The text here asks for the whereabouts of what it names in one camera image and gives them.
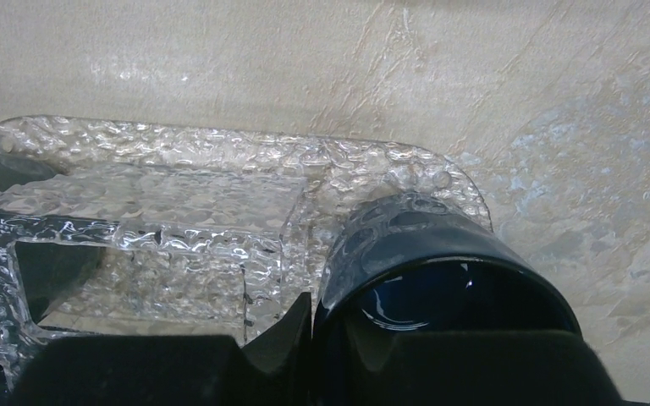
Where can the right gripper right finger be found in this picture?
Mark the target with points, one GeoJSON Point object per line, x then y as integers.
{"type": "Point", "coordinates": [366, 365]}

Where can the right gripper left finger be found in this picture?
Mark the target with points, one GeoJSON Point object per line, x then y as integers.
{"type": "Point", "coordinates": [174, 370]}

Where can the clear plastic soap dish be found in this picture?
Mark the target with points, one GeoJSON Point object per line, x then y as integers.
{"type": "Point", "coordinates": [144, 250]}

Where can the dark blue cup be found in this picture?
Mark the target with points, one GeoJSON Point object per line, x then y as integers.
{"type": "Point", "coordinates": [414, 263]}

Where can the clear textured oval tray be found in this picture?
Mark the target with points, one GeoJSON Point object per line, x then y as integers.
{"type": "Point", "coordinates": [341, 173]}

